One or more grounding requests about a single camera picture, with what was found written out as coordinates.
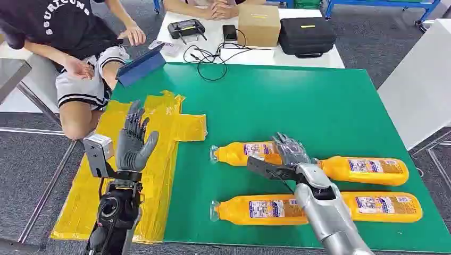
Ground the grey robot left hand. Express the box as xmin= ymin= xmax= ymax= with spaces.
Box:
xmin=115 ymin=100 xmax=160 ymax=173

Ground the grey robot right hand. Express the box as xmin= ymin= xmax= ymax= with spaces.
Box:
xmin=271 ymin=132 xmax=312 ymax=168

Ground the orange drink bottle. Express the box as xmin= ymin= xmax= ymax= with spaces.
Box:
xmin=210 ymin=194 xmax=310 ymax=226
xmin=312 ymin=156 xmax=410 ymax=187
xmin=210 ymin=141 xmax=285 ymax=167
xmin=341 ymin=191 xmax=423 ymax=224

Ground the green table mat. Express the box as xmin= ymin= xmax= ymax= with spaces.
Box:
xmin=111 ymin=63 xmax=451 ymax=253

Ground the yellow plastic sheet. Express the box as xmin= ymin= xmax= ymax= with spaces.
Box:
xmin=50 ymin=90 xmax=208 ymax=244

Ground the blue tablet case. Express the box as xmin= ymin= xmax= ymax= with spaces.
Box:
xmin=115 ymin=42 xmax=167 ymax=88

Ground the white desk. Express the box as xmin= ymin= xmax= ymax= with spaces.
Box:
xmin=156 ymin=7 xmax=346 ymax=69

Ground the black carrying case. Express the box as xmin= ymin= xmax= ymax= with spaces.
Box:
xmin=278 ymin=16 xmax=337 ymax=59

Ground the cardboard box with yellow tape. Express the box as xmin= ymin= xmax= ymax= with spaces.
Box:
xmin=238 ymin=4 xmax=281 ymax=48

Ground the black remote controller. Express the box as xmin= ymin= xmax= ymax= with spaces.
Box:
xmin=167 ymin=19 xmax=208 ymax=45

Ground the small black power bank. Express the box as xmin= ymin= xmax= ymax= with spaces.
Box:
xmin=222 ymin=24 xmax=238 ymax=42

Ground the seated person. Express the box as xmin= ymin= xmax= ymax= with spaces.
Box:
xmin=0 ymin=0 xmax=147 ymax=141

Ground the large white table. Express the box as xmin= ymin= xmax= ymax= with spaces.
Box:
xmin=377 ymin=18 xmax=451 ymax=192

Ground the green crate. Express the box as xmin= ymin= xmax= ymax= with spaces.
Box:
xmin=294 ymin=0 xmax=323 ymax=10

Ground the person across the desk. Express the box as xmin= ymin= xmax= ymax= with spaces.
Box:
xmin=162 ymin=0 xmax=266 ymax=21

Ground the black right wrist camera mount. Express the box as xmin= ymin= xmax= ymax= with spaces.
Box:
xmin=246 ymin=156 xmax=300 ymax=184

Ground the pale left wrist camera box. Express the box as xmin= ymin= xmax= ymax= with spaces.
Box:
xmin=82 ymin=133 xmax=117 ymax=179

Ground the grey metal floor frame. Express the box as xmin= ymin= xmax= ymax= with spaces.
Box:
xmin=0 ymin=82 xmax=78 ymax=244

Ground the black cable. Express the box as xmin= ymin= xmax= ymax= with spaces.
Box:
xmin=183 ymin=29 xmax=274 ymax=82

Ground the blue metal cart frame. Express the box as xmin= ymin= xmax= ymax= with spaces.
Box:
xmin=324 ymin=0 xmax=443 ymax=27

